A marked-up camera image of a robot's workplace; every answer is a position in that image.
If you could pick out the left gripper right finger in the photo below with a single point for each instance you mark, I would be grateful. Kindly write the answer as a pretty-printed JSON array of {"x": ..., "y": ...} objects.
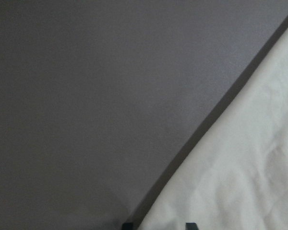
[{"x": 191, "y": 226}]

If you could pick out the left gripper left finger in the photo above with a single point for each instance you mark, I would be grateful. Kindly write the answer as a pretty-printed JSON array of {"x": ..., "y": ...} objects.
[{"x": 127, "y": 226}]

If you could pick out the cream long-sleeve graphic shirt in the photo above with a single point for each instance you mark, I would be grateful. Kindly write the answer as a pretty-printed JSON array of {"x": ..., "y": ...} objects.
[{"x": 236, "y": 177}]

